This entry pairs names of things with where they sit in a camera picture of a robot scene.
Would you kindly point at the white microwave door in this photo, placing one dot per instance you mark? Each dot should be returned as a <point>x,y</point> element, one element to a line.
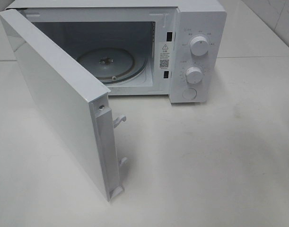
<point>70,98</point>

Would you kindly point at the white timer knob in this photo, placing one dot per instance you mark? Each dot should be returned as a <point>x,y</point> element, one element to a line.
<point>193,75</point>

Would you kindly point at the glass microwave turntable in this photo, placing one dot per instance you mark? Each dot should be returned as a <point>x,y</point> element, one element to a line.
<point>113,65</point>

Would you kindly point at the white warning label sticker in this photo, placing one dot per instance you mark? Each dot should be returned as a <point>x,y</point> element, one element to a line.
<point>164,55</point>

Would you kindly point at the white microwave oven body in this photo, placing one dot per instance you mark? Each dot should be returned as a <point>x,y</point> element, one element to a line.
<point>79,26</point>

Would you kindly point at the upper white power knob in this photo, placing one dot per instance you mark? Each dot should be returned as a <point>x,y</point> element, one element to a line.
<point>199,45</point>

